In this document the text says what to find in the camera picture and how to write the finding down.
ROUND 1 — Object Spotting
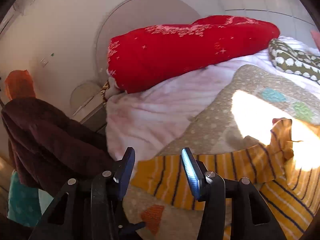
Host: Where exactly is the yellow striped knit sweater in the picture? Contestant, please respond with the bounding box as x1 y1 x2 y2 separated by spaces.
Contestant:
131 119 319 239

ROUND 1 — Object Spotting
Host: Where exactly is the teal dotted cloth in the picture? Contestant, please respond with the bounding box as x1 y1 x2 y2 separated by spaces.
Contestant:
7 171 53 227

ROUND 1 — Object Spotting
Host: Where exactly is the dark maroon garment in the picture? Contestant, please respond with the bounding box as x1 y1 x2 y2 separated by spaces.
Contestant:
1 98 114 197

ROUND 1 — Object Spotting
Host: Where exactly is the white pink bed sheet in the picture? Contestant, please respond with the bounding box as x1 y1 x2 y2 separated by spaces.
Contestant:
106 49 319 160

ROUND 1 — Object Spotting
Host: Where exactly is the quilted patchwork bedspread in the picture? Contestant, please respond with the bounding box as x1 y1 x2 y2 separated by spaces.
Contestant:
123 65 319 239

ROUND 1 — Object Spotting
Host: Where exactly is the orange cloth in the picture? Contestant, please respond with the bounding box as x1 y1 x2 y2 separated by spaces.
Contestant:
4 70 36 100

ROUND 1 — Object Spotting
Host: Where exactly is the red patterned long pillow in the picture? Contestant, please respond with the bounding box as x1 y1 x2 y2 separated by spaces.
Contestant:
107 15 280 94

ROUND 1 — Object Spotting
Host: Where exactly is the green hedgehog print pillow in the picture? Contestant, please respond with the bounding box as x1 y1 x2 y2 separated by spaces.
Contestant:
268 38 320 84

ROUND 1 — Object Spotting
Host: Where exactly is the pink checked pillow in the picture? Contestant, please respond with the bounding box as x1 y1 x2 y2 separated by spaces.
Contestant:
310 30 320 50

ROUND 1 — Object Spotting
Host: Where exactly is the round white headboard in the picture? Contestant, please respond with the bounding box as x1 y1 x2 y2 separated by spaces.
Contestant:
69 0 202 116

